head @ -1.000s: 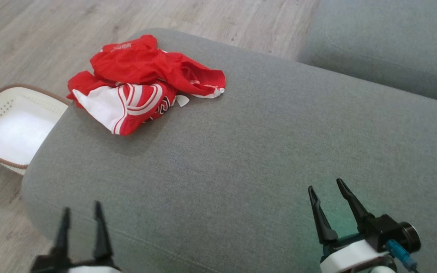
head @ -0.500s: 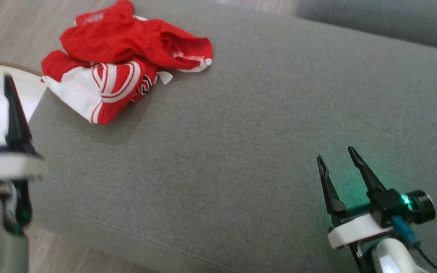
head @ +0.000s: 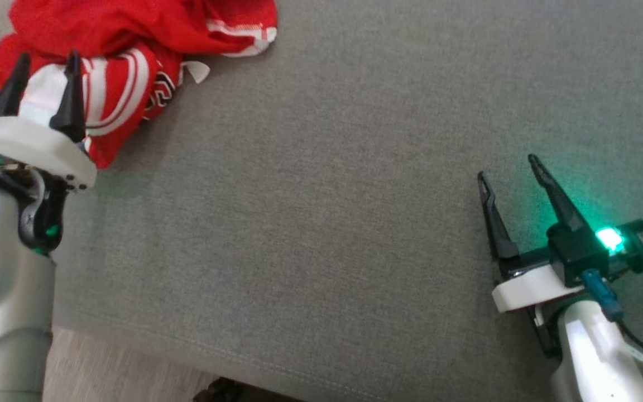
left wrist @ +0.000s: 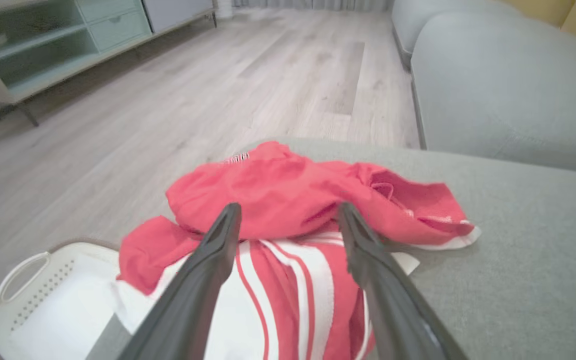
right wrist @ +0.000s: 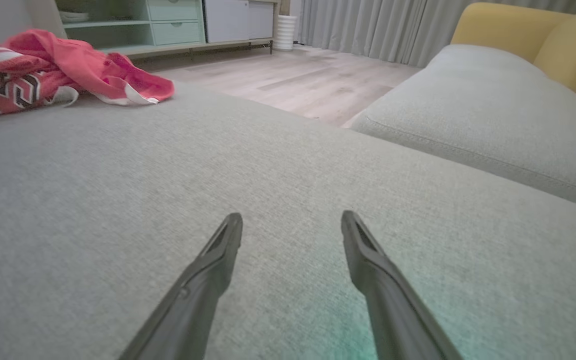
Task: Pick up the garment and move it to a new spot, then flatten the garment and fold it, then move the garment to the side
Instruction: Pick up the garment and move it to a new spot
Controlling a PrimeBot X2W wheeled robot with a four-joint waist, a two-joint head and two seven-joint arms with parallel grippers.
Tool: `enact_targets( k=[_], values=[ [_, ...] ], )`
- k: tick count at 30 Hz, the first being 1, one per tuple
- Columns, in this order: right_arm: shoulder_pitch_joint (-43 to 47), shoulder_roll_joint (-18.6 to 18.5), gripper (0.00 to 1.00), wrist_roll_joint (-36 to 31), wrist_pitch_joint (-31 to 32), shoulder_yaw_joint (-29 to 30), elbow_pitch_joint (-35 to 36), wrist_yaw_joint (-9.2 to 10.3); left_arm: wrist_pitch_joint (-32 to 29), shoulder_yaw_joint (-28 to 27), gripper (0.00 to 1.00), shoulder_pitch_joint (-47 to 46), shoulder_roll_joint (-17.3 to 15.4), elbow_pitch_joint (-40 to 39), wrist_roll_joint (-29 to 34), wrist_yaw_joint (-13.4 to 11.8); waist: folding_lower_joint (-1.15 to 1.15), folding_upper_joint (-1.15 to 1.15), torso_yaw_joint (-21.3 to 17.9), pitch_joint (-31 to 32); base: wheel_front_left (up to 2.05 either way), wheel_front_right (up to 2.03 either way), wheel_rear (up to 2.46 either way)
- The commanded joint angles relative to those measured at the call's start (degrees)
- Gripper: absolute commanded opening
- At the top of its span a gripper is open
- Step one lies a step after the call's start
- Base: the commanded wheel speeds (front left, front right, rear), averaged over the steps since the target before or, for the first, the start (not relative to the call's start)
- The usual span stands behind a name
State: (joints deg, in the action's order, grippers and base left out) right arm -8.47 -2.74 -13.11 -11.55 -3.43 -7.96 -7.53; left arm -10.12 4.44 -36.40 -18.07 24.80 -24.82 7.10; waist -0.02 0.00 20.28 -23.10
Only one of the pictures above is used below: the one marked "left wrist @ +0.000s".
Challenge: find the red jersey with white sleeves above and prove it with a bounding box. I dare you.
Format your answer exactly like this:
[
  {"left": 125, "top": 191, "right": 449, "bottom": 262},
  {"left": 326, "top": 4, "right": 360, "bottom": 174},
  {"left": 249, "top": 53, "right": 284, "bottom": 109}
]
[{"left": 113, "top": 215, "right": 421, "bottom": 360}]

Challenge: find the grey sofa seat cushion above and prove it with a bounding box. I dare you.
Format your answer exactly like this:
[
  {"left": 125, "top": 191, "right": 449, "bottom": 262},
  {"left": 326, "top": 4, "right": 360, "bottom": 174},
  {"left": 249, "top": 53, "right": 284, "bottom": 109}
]
[
  {"left": 390, "top": 0, "right": 521, "bottom": 71},
  {"left": 410, "top": 12, "right": 576, "bottom": 177}
]

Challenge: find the white plastic laundry basket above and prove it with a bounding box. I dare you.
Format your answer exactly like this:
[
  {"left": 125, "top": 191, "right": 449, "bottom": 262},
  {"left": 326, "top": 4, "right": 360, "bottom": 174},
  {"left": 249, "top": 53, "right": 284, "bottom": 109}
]
[{"left": 0, "top": 240, "right": 136, "bottom": 360}]

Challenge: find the low green grey media cabinet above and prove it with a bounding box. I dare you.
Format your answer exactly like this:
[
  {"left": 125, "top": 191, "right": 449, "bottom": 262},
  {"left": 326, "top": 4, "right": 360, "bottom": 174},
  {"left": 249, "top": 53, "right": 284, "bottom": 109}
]
[{"left": 0, "top": 0, "right": 219, "bottom": 137}]

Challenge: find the grey pleated curtain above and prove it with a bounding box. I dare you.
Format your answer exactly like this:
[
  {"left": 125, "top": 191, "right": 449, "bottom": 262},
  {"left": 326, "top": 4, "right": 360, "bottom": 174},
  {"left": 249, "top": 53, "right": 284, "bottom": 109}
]
[{"left": 230, "top": 0, "right": 394, "bottom": 13}]

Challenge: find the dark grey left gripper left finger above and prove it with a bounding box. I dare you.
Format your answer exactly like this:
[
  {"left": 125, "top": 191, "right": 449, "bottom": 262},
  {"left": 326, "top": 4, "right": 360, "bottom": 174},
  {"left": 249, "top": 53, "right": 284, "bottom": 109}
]
[{"left": 118, "top": 202, "right": 243, "bottom": 360}]

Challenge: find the plain red shirt white hem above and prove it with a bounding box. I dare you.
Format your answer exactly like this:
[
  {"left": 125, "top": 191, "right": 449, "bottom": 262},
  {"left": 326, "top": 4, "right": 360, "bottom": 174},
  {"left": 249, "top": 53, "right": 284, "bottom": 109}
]
[{"left": 165, "top": 141, "right": 482, "bottom": 251}]

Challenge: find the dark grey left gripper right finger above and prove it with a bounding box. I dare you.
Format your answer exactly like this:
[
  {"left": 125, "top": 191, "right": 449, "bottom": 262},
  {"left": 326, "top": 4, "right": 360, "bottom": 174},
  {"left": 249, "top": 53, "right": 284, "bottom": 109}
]
[{"left": 339, "top": 202, "right": 469, "bottom": 360}]

